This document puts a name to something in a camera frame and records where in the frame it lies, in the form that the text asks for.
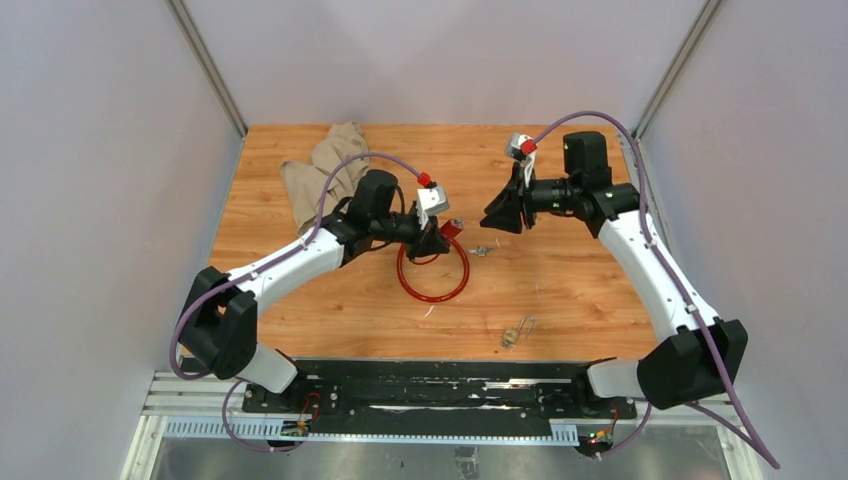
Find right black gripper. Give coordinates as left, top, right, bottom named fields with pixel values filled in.
left=480, top=163, right=578, bottom=234

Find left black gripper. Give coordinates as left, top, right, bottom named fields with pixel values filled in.
left=372, top=210, right=451, bottom=263

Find red cable lock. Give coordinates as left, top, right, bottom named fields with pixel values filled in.
left=395, top=238, right=471, bottom=304

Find silver key with ring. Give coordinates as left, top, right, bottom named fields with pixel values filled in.
left=468, top=245, right=499, bottom=257

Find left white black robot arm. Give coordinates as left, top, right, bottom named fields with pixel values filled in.
left=175, top=170, right=451, bottom=413

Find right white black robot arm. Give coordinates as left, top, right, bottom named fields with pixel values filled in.
left=480, top=131, right=748, bottom=417

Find beige cloth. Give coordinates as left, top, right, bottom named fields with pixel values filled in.
left=279, top=122, right=370, bottom=236

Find brass padlock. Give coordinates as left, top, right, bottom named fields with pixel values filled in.
left=500, top=315, right=535, bottom=349

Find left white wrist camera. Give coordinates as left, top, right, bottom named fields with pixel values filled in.
left=416, top=172, right=450, bottom=231

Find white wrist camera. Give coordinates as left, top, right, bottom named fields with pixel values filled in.
left=416, top=172, right=450, bottom=231
left=505, top=132, right=538, bottom=188

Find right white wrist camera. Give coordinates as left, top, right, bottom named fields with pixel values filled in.
left=505, top=132, right=538, bottom=188

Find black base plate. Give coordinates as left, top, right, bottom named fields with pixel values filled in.
left=230, top=359, right=642, bottom=445

